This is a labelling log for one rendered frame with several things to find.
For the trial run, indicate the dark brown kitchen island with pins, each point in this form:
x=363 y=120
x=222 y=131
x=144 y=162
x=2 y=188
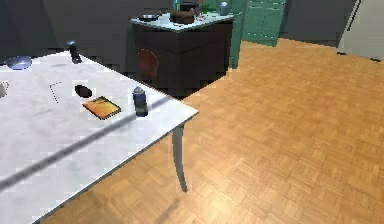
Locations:
x=186 y=50

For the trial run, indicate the blue spray bottle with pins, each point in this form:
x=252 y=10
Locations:
x=140 y=101

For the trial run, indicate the brown wooden chair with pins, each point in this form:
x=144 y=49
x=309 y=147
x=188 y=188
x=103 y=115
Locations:
x=147 y=65

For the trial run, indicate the orange book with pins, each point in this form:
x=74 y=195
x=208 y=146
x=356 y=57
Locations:
x=101 y=107

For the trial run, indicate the black pan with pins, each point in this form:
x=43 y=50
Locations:
x=148 y=17

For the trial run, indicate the teal bottle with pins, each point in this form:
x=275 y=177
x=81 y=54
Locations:
x=176 y=5

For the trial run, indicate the grey metal cup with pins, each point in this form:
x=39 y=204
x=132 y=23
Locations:
x=224 y=8

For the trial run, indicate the black oval object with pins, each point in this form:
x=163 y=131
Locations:
x=83 y=91

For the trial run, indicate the green cabinet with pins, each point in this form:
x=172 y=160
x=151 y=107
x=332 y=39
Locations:
x=258 y=20

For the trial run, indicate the white table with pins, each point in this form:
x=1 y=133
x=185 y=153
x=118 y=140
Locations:
x=50 y=150

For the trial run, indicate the blue glass bowl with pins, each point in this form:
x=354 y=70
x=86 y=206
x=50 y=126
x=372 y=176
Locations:
x=19 y=62

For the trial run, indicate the white fridge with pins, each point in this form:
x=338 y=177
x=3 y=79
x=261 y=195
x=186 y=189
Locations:
x=363 y=28

